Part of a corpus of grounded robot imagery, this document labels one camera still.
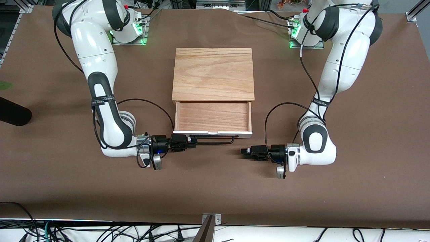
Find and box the white-fronted drawer with handle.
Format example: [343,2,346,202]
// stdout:
[173,100,253,138]

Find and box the light wooden drawer cabinet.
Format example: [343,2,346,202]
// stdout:
[172,48,255,104]

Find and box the grey aluminium beam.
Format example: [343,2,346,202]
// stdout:
[197,0,246,10]

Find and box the black foam cylinder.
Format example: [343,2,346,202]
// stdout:
[0,97,32,126]

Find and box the aluminium corner profile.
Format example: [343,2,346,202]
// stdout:
[406,0,430,23]

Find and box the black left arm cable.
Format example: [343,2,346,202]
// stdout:
[264,3,377,165]

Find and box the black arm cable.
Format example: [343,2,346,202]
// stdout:
[264,3,377,165]
[53,0,175,168]

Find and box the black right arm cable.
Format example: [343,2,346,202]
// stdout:
[53,0,175,168]

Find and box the small metal bracket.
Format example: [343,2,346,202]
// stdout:
[202,213,222,226]

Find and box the grey camera mount pole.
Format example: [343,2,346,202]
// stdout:
[192,215,215,242]

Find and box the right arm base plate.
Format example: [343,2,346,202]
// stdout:
[112,13,149,45]

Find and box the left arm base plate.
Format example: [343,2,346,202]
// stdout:
[289,17,325,49]

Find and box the black cable to base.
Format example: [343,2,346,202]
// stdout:
[239,14,293,27]

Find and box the green cable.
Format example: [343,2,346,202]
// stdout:
[42,220,54,242]

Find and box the black floor cable loop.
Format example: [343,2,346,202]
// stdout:
[0,201,37,242]

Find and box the aluminium table edge rail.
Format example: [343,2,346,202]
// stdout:
[0,3,34,66]

